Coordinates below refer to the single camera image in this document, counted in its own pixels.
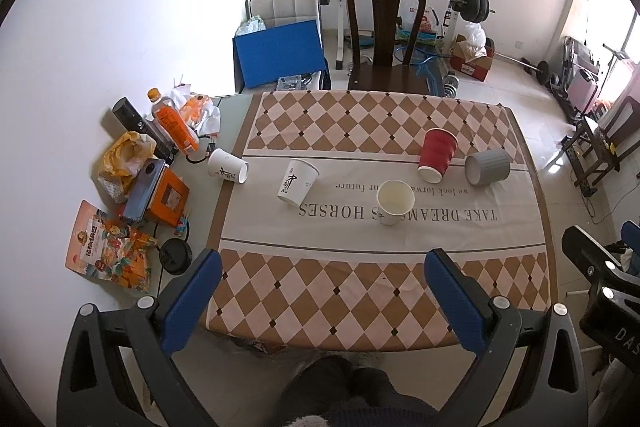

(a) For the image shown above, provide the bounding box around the black round lid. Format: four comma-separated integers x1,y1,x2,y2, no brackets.
158,238,194,276

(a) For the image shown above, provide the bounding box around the white padded chair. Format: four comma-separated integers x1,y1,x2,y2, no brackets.
245,0,321,28

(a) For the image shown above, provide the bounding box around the dark wooden chair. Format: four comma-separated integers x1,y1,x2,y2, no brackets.
346,0,442,96

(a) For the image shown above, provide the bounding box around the black cylinder flask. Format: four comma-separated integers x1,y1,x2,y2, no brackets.
112,97,174,164

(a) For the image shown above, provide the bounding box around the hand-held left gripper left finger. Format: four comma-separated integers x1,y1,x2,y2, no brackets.
56,248,223,427

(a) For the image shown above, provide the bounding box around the blue grey phone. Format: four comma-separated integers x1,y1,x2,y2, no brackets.
122,158,166,223

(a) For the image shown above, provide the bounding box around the white paper cup black print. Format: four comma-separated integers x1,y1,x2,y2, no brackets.
207,148,249,184
278,159,320,208

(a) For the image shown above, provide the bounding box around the brown checkered tablecloth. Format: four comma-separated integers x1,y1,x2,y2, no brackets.
202,90,552,351

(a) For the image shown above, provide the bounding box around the grey ribbed cup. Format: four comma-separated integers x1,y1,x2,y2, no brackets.
464,149,511,186

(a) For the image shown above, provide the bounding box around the blue hose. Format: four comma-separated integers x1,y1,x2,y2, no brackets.
394,46,447,94

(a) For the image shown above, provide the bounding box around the black metal stand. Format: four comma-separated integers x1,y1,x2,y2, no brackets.
560,116,622,198

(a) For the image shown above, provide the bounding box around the black cable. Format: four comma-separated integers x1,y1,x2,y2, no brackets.
186,134,215,164

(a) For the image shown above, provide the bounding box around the red cardboard box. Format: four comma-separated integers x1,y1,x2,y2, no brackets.
448,35,496,82

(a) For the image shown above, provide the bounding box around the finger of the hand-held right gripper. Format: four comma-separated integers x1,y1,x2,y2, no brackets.
621,221,640,255
561,224,640,294

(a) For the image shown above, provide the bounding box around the white orange plastic bag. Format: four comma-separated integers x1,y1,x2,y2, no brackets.
169,88,222,138

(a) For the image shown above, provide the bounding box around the blue board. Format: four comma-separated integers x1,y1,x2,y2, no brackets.
232,19,326,88

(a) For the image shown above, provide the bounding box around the orange box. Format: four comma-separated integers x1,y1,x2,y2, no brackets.
144,168,191,228

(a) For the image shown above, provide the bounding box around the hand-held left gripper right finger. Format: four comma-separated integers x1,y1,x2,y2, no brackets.
424,248,589,427

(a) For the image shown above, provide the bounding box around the orange drink bottle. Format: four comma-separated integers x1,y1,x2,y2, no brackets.
147,89,200,156

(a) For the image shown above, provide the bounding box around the white red plastic bag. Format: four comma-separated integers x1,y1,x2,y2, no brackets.
397,0,444,38

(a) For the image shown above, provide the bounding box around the pink suitcase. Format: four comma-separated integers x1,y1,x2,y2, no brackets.
569,69,601,114

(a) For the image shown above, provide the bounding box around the plain white paper cup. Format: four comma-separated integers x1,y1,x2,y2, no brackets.
376,180,416,226

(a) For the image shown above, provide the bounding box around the clear plastic container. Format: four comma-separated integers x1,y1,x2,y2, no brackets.
277,74,312,92

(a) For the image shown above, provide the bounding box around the red ribbed paper cup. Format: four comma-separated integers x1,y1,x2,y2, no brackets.
418,128,458,184

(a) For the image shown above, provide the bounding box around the colourful snack packet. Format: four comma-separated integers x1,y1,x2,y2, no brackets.
64,200,152,293

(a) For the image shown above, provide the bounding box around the barbell bar on floor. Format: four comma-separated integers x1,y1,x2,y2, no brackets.
492,52,552,86

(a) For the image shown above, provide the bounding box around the yellow plastic bag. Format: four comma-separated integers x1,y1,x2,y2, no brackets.
102,132,157,180

